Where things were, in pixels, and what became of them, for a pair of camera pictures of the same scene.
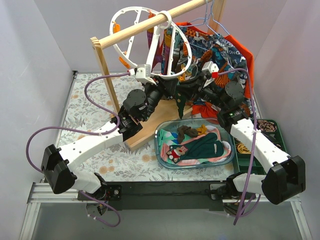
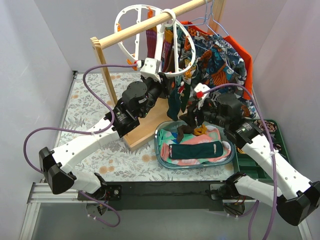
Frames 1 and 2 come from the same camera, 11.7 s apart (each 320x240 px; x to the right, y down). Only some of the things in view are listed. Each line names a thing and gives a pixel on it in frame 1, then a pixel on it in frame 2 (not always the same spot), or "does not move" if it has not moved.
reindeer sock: (175, 151) to (174, 102)
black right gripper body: (194, 84) to (200, 105)
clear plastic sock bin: (192, 143) does not move
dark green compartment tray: (271, 129) does not move
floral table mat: (94, 102) does not move
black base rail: (163, 196) does not move
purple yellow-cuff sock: (156, 68) to (151, 38)
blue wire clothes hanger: (205, 19) does not move
